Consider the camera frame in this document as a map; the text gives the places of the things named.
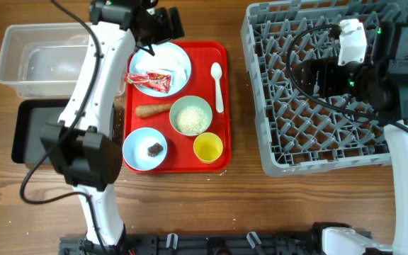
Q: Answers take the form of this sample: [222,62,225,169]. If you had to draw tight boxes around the white napkin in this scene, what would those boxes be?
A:
[135,55,187,79]

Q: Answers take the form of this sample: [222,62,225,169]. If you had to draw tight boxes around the red snack wrapper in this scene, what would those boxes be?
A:
[124,72,172,94]

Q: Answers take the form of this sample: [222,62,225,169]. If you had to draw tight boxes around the green bowl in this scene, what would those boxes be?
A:
[169,96,213,137]

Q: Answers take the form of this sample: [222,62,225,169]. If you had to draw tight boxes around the cooked white rice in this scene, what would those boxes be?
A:
[176,106,209,136]

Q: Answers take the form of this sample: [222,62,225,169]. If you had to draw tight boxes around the small light blue bowl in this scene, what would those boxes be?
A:
[123,127,168,171]

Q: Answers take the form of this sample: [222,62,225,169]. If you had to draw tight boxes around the dark brown food scrap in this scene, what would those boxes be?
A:
[147,142,164,157]

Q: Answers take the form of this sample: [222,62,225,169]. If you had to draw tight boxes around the yellow plastic cup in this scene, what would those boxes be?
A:
[193,132,224,164]

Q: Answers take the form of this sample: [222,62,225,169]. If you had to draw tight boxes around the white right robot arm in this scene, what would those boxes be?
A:
[286,19,408,254]

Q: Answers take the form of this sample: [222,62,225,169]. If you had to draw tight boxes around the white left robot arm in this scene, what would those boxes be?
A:
[40,0,185,254]

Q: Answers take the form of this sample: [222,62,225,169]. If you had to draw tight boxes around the grey dishwasher rack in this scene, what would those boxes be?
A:
[241,1,408,177]

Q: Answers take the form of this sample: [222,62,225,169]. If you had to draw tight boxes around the clear plastic waste bin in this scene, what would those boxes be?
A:
[0,23,91,99]

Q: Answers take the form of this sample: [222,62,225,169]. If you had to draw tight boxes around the black waste tray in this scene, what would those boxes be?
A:
[11,98,69,166]

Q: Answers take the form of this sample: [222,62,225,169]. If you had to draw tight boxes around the large light blue plate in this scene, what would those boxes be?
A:
[128,42,192,98]

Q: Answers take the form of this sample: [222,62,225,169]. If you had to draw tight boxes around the white plastic spoon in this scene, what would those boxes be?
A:
[210,62,224,113]

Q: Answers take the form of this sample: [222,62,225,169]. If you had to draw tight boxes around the red serving tray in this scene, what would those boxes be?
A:
[124,41,232,174]

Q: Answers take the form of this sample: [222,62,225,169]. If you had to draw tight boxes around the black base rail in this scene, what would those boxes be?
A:
[58,231,324,255]

